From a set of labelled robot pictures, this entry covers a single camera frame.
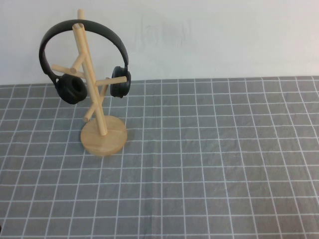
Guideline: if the wooden branched headphone stand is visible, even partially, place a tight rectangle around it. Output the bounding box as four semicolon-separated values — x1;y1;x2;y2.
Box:
51;9;128;158

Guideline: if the grey white-checked tablecloth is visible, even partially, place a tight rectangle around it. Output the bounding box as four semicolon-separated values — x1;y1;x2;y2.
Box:
0;76;319;239

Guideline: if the black over-ear headphones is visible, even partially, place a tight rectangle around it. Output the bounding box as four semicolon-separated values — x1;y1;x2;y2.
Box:
38;21;132;106

